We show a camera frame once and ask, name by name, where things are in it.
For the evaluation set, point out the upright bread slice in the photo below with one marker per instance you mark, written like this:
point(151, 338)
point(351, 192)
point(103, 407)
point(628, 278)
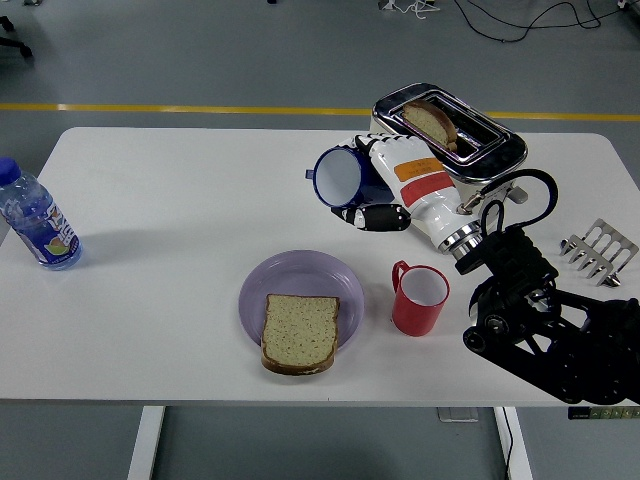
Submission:
point(427, 122)

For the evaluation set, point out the blue-capped water bottle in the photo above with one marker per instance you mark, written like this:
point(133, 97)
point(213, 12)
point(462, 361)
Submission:
point(47, 225)

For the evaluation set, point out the grey under-table bracket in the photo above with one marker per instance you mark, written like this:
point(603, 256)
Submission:
point(457, 415)

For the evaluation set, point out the black office chair base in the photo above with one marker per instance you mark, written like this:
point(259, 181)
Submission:
point(17, 47)

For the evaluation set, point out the metal toast rack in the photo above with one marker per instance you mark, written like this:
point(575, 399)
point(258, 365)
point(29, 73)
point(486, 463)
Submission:
point(595, 247)

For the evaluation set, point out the black table control panel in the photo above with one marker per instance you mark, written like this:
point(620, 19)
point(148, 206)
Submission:
point(605, 413)

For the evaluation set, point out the cream and chrome toaster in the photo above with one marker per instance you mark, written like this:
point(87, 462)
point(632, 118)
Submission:
point(480, 150)

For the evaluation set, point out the blue enamel mug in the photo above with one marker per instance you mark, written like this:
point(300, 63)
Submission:
point(340, 175)

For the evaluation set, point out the white table leg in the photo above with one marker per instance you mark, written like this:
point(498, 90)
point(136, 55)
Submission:
point(520, 450)
point(146, 445)

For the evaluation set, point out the purple round plate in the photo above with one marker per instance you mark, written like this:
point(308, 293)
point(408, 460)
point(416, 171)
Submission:
point(300, 272)

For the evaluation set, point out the red enamel mug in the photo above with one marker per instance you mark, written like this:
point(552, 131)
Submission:
point(412, 317)

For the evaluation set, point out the flat bread slice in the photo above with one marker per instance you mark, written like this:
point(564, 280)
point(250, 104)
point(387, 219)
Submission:
point(300, 330)

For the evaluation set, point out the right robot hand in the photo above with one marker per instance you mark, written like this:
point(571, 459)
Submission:
point(425, 200)

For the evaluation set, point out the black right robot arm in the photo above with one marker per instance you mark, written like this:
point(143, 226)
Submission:
point(520, 260)

